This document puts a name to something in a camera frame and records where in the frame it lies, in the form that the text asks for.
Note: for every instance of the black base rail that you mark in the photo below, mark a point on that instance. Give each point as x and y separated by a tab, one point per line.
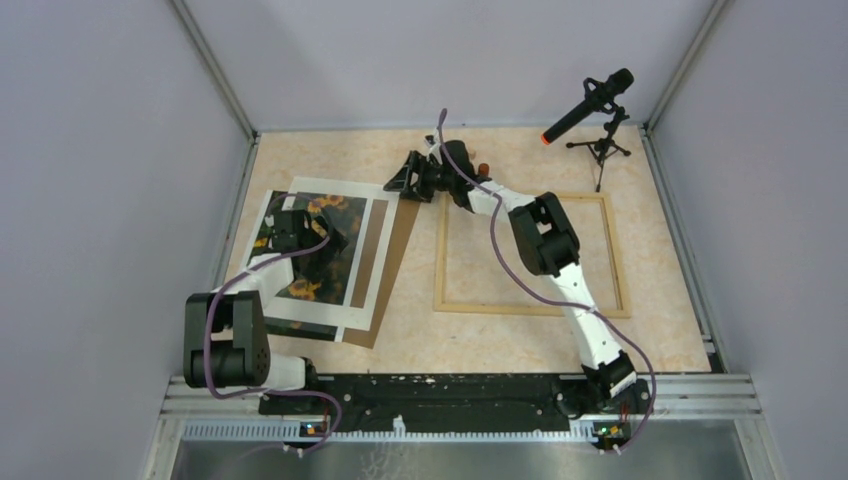
458	403

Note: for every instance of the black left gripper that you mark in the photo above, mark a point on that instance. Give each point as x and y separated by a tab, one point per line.
337	241

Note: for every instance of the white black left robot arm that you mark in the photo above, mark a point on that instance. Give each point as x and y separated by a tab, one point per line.
225	337

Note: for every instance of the white mat board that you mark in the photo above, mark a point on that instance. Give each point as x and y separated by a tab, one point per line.
300	319

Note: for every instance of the brown cardboard backing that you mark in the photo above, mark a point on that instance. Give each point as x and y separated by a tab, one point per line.
403	224

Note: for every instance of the black microphone tripod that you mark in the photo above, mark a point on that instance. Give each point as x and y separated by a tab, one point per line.
604	148

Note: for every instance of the sunflower photo print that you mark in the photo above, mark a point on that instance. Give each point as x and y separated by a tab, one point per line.
318	278

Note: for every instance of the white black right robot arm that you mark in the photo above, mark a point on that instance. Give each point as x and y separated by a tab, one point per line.
547	245

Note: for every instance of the light wooden picture frame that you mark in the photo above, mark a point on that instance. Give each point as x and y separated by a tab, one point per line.
622	294

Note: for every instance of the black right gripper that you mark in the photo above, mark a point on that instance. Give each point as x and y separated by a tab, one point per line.
401	183

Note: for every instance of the black microphone orange tip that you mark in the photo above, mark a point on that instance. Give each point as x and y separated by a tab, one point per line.
599	97

